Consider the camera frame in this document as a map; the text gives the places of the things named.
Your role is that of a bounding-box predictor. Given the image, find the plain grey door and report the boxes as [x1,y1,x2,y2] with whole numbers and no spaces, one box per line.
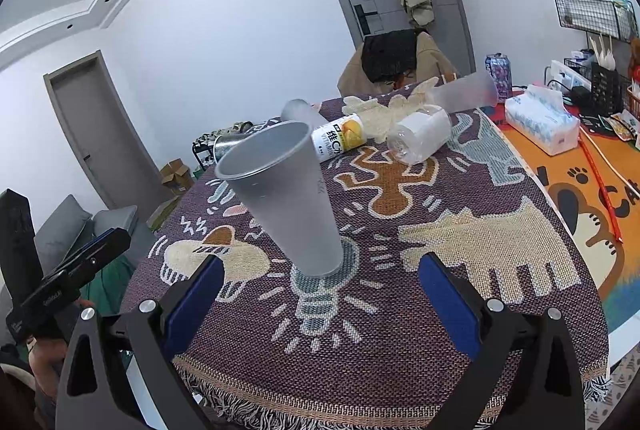
[43,50,174,212]

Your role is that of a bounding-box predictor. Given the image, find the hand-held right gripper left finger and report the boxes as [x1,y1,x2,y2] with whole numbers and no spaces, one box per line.
[55,254,226,430]

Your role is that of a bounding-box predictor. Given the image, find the wide frosted plastic cup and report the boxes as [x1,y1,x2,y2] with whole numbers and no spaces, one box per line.
[434,70,500,112]

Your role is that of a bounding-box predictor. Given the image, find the chair with beige coat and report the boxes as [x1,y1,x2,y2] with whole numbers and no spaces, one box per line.
[337,31,459,100]

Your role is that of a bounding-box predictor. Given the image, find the purple printed blanket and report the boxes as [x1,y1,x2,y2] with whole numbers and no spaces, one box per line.
[121,91,609,413]

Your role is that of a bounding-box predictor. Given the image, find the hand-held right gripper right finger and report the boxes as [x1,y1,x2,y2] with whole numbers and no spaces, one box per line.
[419,252,586,430]

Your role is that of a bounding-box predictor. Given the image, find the white tissue pack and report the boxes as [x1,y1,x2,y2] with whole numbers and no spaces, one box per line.
[503,85,581,156]

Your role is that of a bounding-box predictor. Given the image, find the grey sofa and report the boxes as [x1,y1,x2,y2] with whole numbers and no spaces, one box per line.
[0,194,157,351]

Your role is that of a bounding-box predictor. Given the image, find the white power strip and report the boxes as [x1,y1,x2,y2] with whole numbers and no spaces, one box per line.
[546,60,594,92]

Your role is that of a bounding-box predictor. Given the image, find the tall frosted plastic cup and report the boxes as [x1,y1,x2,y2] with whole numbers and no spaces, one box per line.
[215,121,346,279]

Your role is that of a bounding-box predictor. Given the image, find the metal cup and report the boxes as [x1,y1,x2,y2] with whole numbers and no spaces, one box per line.
[213,132,252,164]

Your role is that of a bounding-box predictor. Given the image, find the person's left hand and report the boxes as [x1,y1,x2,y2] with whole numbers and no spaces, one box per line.
[27,336,69,392]

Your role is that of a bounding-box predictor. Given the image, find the clear bottle with white label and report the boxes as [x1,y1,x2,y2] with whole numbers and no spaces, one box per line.
[387,105,454,165]

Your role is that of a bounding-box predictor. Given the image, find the orange cartoon mat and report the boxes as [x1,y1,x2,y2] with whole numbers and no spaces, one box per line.
[492,102,640,336]

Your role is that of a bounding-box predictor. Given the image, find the cardboard box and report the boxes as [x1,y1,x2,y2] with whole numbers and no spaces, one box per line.
[159,158,194,192]

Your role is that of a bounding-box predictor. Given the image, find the black shoe rack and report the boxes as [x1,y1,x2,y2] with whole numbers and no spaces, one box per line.
[192,122,257,177]

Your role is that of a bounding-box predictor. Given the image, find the snack packets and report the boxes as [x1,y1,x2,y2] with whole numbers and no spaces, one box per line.
[597,109,640,143]

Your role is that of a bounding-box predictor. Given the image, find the black wire cutlery holder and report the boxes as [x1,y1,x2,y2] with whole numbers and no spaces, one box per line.
[589,59,633,117]

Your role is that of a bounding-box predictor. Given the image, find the red stick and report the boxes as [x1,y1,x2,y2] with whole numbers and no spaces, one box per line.
[577,129,624,244]

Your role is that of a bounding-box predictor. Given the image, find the black wire wall basket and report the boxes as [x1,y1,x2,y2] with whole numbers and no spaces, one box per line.
[553,0,640,44]

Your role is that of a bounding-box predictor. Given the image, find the bottle with yellow label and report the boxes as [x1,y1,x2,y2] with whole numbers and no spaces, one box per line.
[310,112,369,163]

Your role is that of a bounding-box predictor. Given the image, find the small frosted plastic cup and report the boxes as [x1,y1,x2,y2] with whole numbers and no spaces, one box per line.
[280,98,327,127]

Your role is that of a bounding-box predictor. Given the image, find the purple drink can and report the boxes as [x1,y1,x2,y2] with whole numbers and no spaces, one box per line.
[484,53,512,97]

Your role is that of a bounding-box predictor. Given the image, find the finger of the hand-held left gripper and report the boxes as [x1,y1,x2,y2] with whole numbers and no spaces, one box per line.
[42,227,132,285]

